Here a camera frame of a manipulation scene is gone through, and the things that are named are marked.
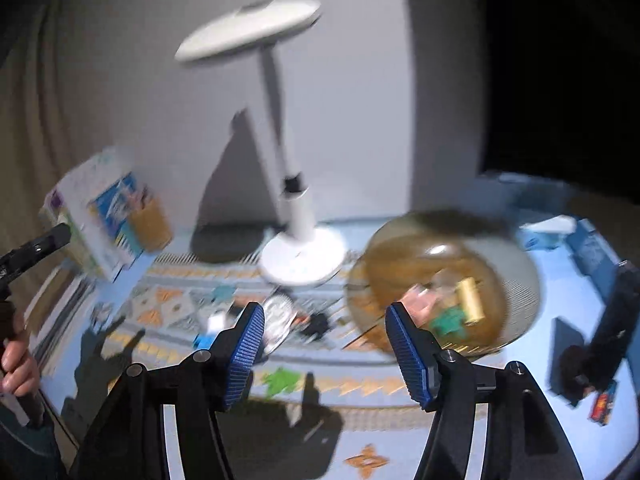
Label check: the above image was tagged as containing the blue box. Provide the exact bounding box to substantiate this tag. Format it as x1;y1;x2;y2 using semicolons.
565;217;622;277

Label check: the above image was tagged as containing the person's left hand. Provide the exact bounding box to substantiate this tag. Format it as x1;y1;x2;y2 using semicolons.
0;325;42;407

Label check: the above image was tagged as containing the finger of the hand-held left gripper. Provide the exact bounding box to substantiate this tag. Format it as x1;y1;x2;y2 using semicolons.
0;223;72;281

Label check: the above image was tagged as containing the small red blue packet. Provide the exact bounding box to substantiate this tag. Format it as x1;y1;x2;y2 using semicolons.
589;380;619;427

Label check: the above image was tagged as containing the small blue white item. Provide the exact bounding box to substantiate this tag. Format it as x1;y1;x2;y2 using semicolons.
192;310;236;352

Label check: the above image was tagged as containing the clear correction tape dispenser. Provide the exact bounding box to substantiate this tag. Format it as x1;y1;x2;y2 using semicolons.
259;294;302;357

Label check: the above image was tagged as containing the amber transparent bowl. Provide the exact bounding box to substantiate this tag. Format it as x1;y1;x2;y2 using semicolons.
345;209;542;362

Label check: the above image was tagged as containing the person's left forearm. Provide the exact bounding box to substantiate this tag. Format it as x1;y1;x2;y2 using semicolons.
0;407;68;480

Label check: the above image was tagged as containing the colourful printed cardboard box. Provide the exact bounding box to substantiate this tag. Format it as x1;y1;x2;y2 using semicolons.
40;147;174;282

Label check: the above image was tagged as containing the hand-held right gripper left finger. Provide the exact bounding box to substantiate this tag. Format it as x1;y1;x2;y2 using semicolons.
70;301;266;480

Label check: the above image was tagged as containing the yellow cylinder piece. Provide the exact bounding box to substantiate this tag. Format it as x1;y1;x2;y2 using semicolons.
457;277;487;324

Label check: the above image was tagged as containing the black monitor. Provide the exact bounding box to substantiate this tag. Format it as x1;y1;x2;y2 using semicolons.
475;0;640;187

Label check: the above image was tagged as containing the white and blue carton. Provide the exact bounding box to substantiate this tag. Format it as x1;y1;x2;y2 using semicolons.
517;215;577;252

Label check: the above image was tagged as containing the thin black cable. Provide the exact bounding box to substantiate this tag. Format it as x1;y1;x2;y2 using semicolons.
41;394;78;448

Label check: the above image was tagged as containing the tall black box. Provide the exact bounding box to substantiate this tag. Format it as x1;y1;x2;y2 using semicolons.
559;260;640;407

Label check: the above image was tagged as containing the green flat piece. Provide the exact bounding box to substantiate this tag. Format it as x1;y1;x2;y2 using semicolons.
262;366;304;399

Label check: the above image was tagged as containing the green block piece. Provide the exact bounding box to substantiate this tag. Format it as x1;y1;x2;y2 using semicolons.
430;307;469;342

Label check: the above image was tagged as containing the pink block piece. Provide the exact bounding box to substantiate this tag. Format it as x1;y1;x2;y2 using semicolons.
407;285;447;327

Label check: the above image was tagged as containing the white desk lamp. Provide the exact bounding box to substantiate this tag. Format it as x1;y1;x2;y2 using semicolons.
174;0;347;289

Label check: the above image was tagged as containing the small black item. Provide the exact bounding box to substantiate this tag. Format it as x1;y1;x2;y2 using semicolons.
300;312;334;344

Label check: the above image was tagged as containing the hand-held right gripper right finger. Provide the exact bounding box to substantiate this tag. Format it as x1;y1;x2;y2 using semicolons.
386;302;571;480

